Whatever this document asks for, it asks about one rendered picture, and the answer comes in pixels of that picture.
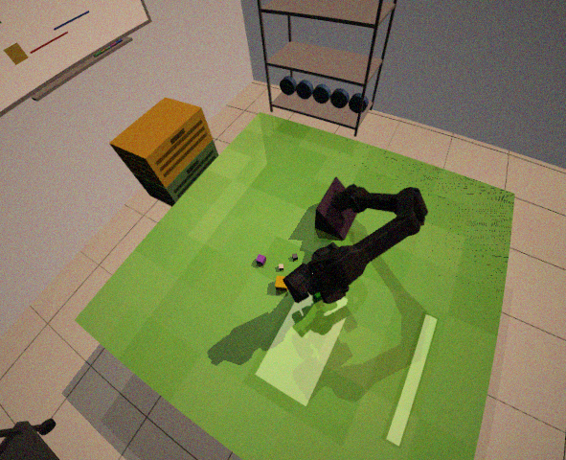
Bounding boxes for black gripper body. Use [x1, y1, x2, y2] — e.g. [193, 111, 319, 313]
[289, 287, 316, 303]

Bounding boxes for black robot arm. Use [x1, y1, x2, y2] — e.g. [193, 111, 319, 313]
[283, 183, 427, 304]

